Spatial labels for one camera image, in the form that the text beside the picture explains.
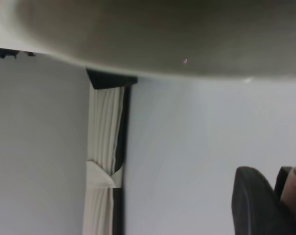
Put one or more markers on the black vertical frame post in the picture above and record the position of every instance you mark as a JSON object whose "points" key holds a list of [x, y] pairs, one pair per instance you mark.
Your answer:
{"points": [[125, 122]]}

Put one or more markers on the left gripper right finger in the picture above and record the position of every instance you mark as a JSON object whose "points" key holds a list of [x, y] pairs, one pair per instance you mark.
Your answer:
{"points": [[282, 180]]}

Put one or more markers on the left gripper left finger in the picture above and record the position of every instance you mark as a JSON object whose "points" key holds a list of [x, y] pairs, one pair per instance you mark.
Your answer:
{"points": [[253, 205]]}

